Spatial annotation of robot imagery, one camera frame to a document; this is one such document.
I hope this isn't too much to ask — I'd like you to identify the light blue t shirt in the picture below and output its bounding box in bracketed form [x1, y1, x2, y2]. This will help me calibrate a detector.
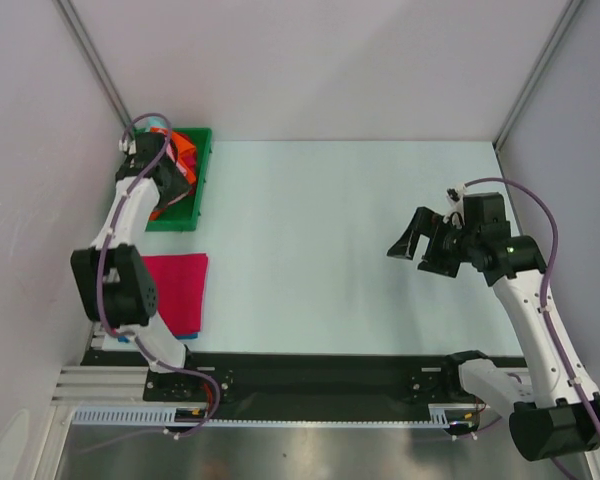
[146, 116, 165, 132]

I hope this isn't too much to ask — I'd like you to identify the purple cable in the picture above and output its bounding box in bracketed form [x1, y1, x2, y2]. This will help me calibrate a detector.
[77, 113, 222, 454]
[449, 177, 600, 480]

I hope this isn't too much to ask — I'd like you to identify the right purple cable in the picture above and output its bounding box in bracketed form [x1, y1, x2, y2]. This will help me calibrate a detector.
[449, 177, 600, 480]

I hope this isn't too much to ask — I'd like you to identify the green plastic bin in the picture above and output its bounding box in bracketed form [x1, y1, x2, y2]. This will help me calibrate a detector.
[146, 127, 213, 232]

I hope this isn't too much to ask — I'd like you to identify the folded blue t shirt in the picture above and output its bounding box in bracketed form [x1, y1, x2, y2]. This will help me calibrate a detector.
[115, 327, 202, 344]

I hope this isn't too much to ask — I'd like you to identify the slotted cable duct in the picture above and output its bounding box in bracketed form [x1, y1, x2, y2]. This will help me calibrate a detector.
[72, 406, 476, 429]

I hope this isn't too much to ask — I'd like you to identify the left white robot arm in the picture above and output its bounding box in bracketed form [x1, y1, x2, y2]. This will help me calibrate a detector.
[70, 132, 201, 400]

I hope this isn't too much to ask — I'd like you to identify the folded magenta t shirt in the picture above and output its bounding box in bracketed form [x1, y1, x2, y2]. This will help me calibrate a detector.
[143, 253, 209, 333]

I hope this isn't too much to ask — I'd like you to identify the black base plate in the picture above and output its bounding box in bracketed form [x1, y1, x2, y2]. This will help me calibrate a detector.
[79, 349, 531, 422]

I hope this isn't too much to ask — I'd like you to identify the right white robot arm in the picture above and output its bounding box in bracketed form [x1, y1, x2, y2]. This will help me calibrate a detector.
[387, 191, 600, 461]

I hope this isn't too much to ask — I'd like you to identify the aluminium frame rail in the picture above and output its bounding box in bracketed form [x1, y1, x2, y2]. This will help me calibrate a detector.
[50, 364, 151, 406]

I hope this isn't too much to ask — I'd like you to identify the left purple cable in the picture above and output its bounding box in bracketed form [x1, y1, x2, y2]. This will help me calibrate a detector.
[77, 113, 222, 454]

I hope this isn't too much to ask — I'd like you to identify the orange t shirt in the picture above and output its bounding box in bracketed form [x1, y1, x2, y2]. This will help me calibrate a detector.
[149, 132, 198, 221]

